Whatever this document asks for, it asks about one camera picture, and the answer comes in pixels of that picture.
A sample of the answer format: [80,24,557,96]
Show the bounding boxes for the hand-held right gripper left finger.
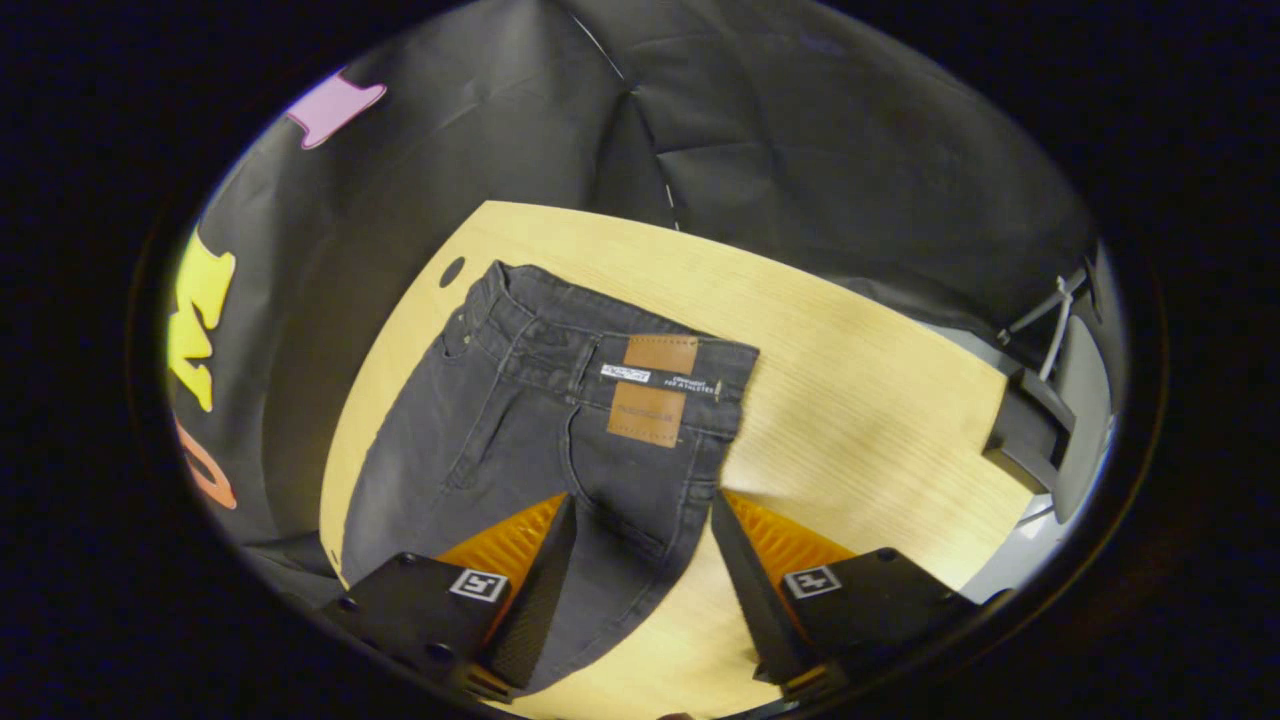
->
[320,492,581,703]

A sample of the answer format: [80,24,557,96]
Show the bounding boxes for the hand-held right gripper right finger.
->
[708,488,981,703]

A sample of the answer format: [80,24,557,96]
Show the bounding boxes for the dark grey jeans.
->
[338,260,761,698]

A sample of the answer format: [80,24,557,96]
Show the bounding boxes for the black backdrop cloth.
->
[160,0,1106,601]

